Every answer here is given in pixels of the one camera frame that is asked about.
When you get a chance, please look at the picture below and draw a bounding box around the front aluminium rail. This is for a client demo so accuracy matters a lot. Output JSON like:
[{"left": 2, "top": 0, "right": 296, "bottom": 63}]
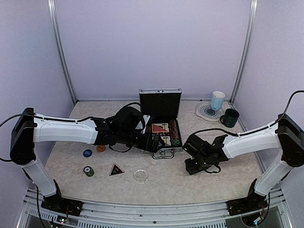
[{"left": 17, "top": 191, "right": 292, "bottom": 228}]

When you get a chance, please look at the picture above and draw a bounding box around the aluminium poker case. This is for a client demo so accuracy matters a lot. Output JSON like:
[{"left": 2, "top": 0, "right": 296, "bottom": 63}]
[{"left": 139, "top": 88, "right": 182, "bottom": 160}]

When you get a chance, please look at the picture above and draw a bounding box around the light blue ribbed cup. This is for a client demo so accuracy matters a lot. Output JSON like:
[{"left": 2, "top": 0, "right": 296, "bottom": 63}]
[{"left": 210, "top": 91, "right": 226, "bottom": 111}]

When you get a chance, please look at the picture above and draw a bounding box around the left poker chip row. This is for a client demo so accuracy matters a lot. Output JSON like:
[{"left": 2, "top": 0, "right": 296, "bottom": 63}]
[{"left": 145, "top": 125, "right": 152, "bottom": 133}]

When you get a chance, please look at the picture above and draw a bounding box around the green chip group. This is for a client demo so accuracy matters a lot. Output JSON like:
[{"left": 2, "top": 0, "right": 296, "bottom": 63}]
[{"left": 171, "top": 139, "right": 180, "bottom": 146}]

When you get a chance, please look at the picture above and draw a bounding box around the left green chip stack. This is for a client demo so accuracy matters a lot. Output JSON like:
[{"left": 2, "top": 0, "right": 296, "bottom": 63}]
[{"left": 83, "top": 166, "right": 95, "bottom": 177}]

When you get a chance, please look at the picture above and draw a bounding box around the red playing card deck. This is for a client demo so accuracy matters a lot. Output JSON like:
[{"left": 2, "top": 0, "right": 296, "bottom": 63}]
[{"left": 152, "top": 123, "right": 170, "bottom": 133}]

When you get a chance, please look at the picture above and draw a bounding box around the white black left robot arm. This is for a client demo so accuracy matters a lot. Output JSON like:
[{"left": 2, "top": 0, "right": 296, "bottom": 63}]
[{"left": 10, "top": 105, "right": 165, "bottom": 217}]

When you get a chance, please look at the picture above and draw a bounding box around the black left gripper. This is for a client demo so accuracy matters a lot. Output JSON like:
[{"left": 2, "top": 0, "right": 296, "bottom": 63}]
[{"left": 117, "top": 129, "right": 165, "bottom": 152}]

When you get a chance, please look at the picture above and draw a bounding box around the white swirl plate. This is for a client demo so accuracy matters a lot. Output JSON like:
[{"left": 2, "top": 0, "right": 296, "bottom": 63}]
[{"left": 196, "top": 102, "right": 224, "bottom": 122}]

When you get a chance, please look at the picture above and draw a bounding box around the dark green mug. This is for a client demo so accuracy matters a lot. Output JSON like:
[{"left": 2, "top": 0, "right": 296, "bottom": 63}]
[{"left": 219, "top": 108, "right": 239, "bottom": 128}]

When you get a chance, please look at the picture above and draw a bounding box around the blue small blind button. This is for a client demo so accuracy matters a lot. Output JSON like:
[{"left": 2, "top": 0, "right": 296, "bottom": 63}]
[{"left": 83, "top": 149, "right": 93, "bottom": 158}]

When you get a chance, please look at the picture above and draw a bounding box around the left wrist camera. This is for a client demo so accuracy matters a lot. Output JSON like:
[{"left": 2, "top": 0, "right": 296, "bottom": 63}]
[{"left": 135, "top": 115, "right": 153, "bottom": 134}]

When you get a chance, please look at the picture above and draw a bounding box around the black triangular dealer button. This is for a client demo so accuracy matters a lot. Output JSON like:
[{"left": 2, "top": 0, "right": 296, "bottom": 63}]
[{"left": 109, "top": 163, "right": 124, "bottom": 176}]

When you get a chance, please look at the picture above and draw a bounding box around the red dice row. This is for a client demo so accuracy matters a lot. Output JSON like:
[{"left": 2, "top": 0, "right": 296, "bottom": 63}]
[{"left": 158, "top": 133, "right": 170, "bottom": 137}]

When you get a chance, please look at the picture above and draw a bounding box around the clear round plastic lid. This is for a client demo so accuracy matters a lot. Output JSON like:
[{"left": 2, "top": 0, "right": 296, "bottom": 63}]
[{"left": 133, "top": 169, "right": 149, "bottom": 183}]

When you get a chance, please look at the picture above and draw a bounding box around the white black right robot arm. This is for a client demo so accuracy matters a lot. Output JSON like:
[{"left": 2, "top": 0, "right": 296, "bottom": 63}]
[{"left": 182, "top": 114, "right": 304, "bottom": 216}]

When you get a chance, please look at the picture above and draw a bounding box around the poker chip row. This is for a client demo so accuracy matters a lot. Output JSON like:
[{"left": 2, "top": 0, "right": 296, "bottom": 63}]
[
  {"left": 145, "top": 125, "right": 152, "bottom": 133},
  {"left": 169, "top": 120, "right": 180, "bottom": 140}
]

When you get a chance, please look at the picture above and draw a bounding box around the orange round button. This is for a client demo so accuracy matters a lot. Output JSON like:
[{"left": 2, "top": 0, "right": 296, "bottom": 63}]
[{"left": 96, "top": 145, "right": 106, "bottom": 152}]

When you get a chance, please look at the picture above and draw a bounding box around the right aluminium frame post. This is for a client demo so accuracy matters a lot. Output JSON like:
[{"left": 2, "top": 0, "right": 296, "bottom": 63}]
[{"left": 229, "top": 0, "right": 258, "bottom": 106}]

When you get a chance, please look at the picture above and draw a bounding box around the right poker chip row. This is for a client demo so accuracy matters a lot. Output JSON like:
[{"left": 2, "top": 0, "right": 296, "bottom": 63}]
[{"left": 169, "top": 120, "right": 180, "bottom": 140}]

